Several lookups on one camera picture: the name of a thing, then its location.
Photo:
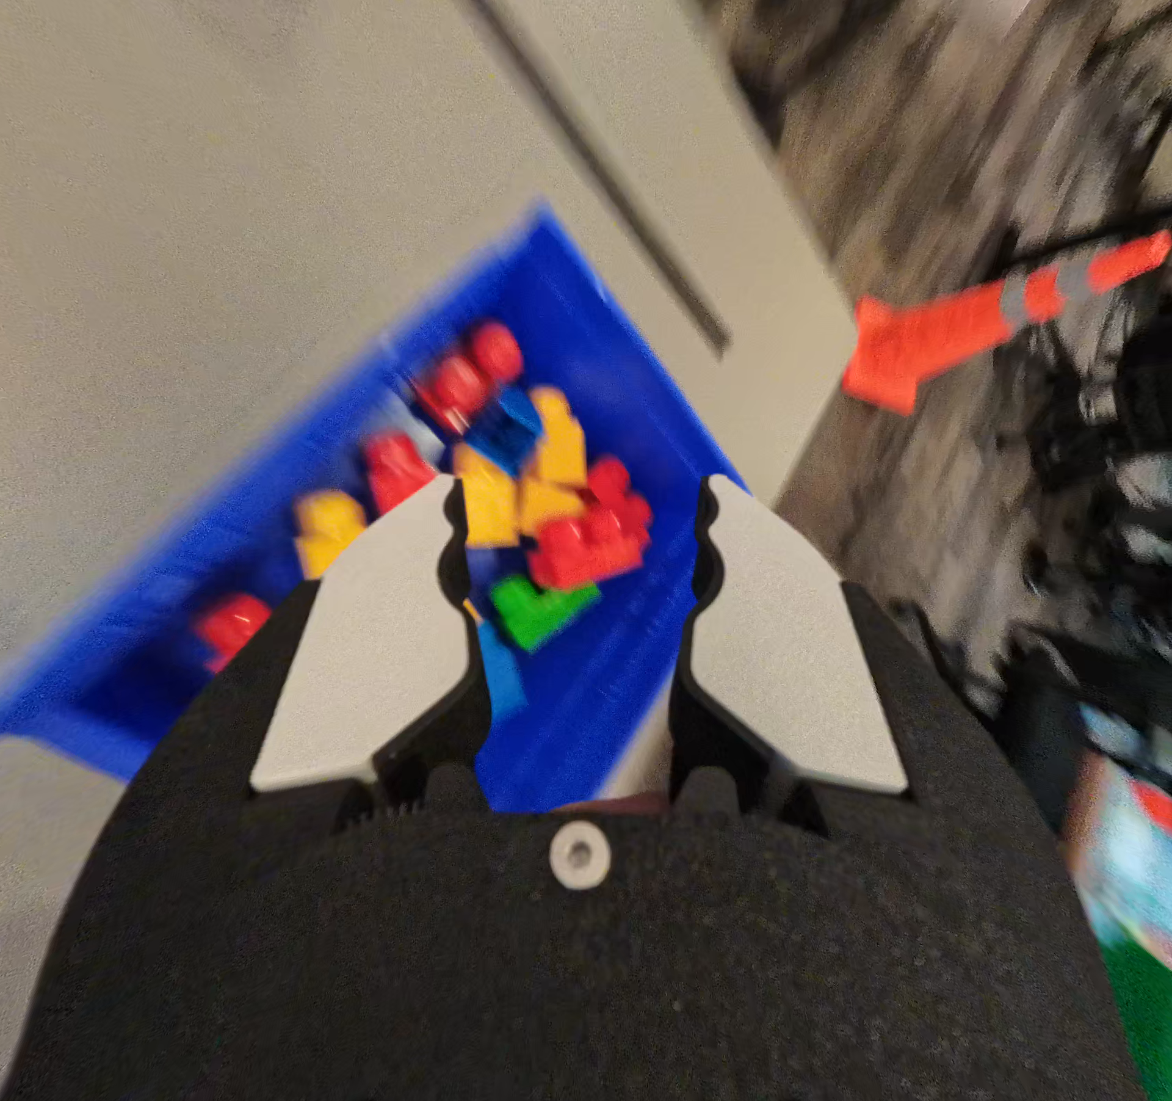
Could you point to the green two-stud toy block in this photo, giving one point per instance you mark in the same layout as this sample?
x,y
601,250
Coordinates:
x,y
539,615

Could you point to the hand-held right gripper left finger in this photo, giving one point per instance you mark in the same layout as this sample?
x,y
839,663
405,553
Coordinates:
x,y
366,661

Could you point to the green box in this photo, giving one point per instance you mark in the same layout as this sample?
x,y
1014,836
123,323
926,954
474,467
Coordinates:
x,y
1144,1028

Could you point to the grey desk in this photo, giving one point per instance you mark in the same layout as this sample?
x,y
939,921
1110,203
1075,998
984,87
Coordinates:
x,y
183,203

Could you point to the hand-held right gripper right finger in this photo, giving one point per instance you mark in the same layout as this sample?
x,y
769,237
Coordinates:
x,y
787,661

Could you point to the blue plastic bin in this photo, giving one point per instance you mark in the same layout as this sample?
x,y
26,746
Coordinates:
x,y
594,707

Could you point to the orange traffic cone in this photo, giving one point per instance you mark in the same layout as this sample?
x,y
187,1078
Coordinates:
x,y
934,340

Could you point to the red two-stud toy block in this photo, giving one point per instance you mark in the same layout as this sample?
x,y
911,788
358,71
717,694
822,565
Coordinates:
x,y
466,377
591,542

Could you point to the blue toy block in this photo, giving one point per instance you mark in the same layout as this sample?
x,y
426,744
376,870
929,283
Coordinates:
x,y
502,675
503,432

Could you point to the yellow toy block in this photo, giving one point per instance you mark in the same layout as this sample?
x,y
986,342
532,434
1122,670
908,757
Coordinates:
x,y
547,505
560,442
327,533
489,500

